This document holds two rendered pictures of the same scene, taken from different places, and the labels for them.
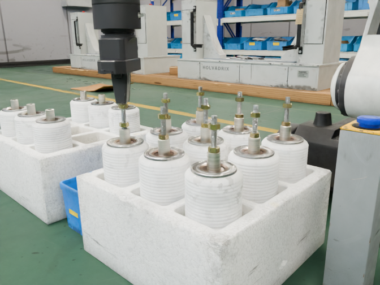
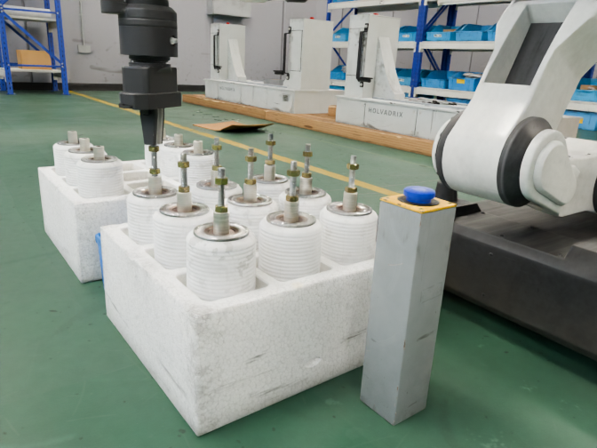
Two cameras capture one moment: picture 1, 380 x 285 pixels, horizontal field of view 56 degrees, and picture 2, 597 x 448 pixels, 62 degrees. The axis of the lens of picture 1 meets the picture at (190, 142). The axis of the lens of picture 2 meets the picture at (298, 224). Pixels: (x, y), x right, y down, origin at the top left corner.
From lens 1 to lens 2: 0.26 m
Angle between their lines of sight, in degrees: 9
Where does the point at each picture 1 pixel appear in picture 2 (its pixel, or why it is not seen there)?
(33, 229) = (63, 285)
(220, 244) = (195, 316)
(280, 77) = not seen: hidden behind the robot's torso
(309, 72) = not seen: hidden behind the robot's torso
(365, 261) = (399, 370)
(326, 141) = not seen: hidden behind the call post
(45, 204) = (79, 258)
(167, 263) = (161, 335)
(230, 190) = (228, 258)
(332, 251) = (370, 354)
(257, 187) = (282, 261)
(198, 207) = (192, 274)
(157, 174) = (166, 232)
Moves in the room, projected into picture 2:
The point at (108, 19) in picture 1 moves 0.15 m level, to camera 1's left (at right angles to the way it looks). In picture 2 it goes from (131, 44) to (41, 40)
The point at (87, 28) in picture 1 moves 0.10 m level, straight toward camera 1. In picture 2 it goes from (231, 46) to (230, 45)
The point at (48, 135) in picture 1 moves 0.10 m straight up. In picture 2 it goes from (91, 178) to (87, 130)
